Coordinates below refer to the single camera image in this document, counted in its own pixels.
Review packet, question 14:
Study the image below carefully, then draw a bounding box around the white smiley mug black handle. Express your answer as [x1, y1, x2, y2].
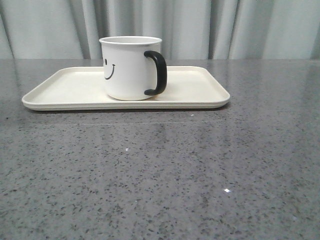
[99, 36, 168, 101]

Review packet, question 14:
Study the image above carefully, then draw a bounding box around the cream rectangular plastic tray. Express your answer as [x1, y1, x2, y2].
[21, 66, 231, 111]

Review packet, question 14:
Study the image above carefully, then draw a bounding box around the pale green pleated curtain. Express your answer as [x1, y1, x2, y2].
[0, 0, 320, 60]

